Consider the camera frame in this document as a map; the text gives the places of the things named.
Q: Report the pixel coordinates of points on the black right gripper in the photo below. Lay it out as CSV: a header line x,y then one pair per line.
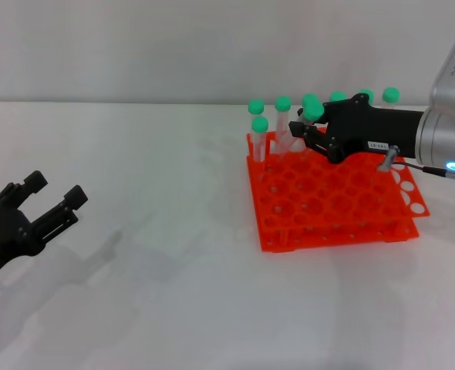
x,y
358,127

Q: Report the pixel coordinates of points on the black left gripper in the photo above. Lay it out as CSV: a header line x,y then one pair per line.
x,y
4,235

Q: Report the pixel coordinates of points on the clear test tube green cap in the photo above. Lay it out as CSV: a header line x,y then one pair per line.
x,y
313,112
390,95
367,94
309,98
338,95
259,125
282,104
256,106

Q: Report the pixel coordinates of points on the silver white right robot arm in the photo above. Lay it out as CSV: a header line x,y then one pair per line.
x,y
443,138

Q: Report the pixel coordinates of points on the orange test tube rack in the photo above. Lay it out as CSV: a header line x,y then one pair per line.
x,y
327,200

